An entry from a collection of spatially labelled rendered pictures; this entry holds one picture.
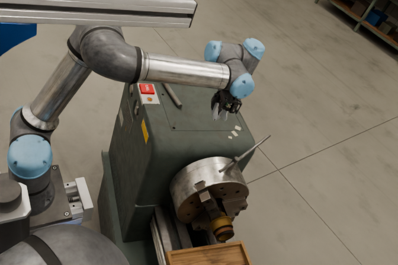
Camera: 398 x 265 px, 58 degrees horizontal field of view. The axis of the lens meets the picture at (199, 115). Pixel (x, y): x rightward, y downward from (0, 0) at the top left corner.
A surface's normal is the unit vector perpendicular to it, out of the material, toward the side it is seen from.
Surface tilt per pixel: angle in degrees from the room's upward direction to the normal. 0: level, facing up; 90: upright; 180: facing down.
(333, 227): 0
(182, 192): 67
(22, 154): 7
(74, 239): 19
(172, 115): 0
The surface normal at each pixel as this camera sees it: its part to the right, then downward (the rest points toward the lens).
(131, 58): 0.42, -0.12
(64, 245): 0.36, -0.75
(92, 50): -0.39, 0.11
